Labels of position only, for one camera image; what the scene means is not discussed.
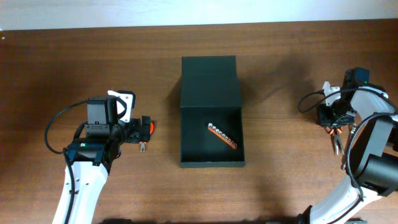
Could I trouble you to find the right black cable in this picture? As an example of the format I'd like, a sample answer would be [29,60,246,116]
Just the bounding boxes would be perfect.
[297,88,398,224]

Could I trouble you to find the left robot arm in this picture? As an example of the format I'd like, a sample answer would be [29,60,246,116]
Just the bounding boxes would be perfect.
[53,90,154,223]

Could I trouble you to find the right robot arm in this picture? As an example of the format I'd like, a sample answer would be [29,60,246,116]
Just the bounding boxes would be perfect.
[295,67,397,224]

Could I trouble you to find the small orange cutting pliers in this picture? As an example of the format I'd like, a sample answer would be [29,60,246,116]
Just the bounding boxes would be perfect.
[139,121,155,152]

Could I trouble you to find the orange socket bit rail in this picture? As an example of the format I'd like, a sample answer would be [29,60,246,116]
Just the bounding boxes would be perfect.
[207,123,238,149]

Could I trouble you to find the silver combination wrench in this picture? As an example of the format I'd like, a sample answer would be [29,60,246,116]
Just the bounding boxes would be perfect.
[341,123,358,171]

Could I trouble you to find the dark green open box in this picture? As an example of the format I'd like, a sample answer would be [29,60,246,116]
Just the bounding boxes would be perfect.
[180,55,246,168]

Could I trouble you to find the orange black long-nose pliers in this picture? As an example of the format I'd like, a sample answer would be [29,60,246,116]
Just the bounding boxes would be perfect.
[323,126,345,156]

